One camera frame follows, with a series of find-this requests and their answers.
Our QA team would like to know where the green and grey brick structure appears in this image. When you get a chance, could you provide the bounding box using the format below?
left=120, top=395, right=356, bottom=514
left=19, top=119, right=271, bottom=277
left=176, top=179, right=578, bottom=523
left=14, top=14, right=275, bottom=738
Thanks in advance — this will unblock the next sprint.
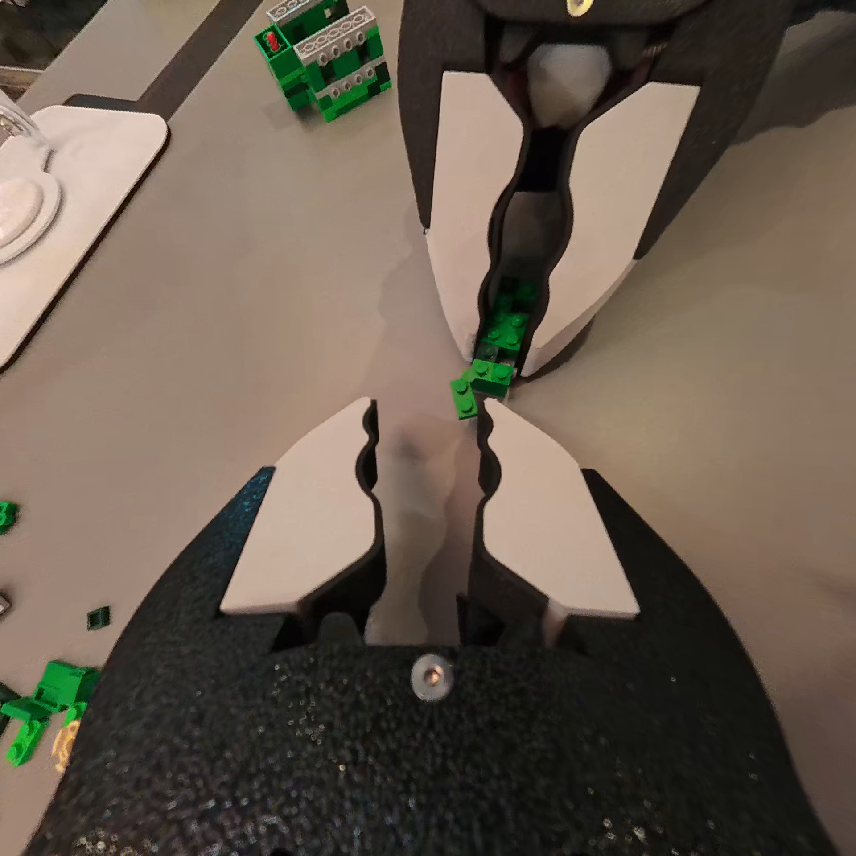
left=254, top=0, right=394, bottom=124

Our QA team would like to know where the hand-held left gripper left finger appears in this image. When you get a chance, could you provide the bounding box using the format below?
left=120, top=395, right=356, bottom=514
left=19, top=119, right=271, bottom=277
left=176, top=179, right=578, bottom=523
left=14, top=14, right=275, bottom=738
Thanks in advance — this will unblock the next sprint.
left=219, top=398, right=389, bottom=619

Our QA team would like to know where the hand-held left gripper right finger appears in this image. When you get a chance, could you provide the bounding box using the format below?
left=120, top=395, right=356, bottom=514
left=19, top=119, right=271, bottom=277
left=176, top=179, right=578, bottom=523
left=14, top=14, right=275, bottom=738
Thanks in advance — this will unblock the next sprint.
left=468, top=399, right=641, bottom=646

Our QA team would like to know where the white book stand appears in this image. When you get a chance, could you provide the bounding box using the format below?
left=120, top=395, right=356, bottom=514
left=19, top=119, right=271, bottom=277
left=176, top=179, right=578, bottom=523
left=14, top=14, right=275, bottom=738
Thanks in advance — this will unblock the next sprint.
left=0, top=87, right=169, bottom=372

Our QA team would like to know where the small green brick assembly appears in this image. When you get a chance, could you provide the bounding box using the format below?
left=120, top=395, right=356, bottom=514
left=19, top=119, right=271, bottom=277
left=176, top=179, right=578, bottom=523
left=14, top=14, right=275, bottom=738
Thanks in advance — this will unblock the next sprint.
left=449, top=276, right=541, bottom=421

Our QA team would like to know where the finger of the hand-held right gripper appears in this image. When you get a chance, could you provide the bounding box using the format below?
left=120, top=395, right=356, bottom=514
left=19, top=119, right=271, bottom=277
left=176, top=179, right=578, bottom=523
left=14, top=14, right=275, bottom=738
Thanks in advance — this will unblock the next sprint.
left=518, top=83, right=702, bottom=379
left=423, top=67, right=536, bottom=358

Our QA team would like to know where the grey desk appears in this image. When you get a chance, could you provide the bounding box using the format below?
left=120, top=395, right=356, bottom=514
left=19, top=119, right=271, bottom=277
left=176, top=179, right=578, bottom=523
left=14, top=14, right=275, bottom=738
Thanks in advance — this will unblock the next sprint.
left=0, top=0, right=856, bottom=856

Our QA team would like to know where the pile of loose bricks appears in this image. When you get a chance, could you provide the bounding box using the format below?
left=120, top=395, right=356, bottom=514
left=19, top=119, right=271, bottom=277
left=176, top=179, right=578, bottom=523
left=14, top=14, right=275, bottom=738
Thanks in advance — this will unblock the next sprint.
left=0, top=500, right=115, bottom=770

